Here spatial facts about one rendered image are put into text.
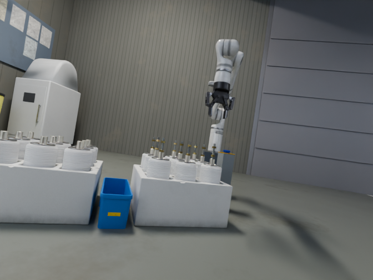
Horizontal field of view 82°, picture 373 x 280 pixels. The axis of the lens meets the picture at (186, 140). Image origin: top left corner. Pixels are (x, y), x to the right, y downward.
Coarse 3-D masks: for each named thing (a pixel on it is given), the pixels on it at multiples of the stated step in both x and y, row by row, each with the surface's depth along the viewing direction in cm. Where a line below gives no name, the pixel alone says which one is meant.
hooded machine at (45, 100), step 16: (32, 64) 321; (48, 64) 317; (64, 64) 324; (16, 80) 307; (32, 80) 303; (48, 80) 306; (64, 80) 328; (16, 96) 306; (32, 96) 301; (48, 96) 299; (64, 96) 328; (16, 112) 304; (32, 112) 300; (48, 112) 303; (64, 112) 333; (16, 128) 303; (32, 128) 298; (48, 128) 307; (64, 128) 337
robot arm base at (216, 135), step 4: (212, 128) 154; (212, 132) 154; (216, 132) 152; (220, 132) 153; (212, 136) 153; (216, 136) 152; (220, 136) 153; (212, 140) 153; (216, 140) 152; (220, 140) 153; (212, 144) 152; (216, 144) 152; (220, 144) 154; (208, 148) 155; (212, 148) 152; (216, 148) 152; (220, 148) 155; (212, 152) 152; (216, 152) 152
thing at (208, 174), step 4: (204, 164) 95; (200, 168) 96; (204, 168) 93; (208, 168) 92; (212, 168) 92; (216, 168) 92; (220, 168) 94; (200, 172) 95; (204, 172) 93; (208, 172) 92; (212, 172) 92; (216, 172) 92; (220, 172) 94; (200, 176) 95; (204, 176) 93; (208, 176) 92; (212, 176) 92; (216, 176) 92; (220, 176) 95; (200, 180) 94; (204, 180) 92; (208, 180) 92; (212, 180) 92; (216, 180) 92
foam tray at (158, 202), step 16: (144, 176) 83; (144, 192) 80; (160, 192) 82; (176, 192) 84; (192, 192) 86; (208, 192) 88; (224, 192) 90; (144, 208) 80; (160, 208) 82; (176, 208) 84; (192, 208) 86; (208, 208) 88; (224, 208) 90; (144, 224) 80; (160, 224) 82; (176, 224) 84; (192, 224) 86; (208, 224) 88; (224, 224) 91
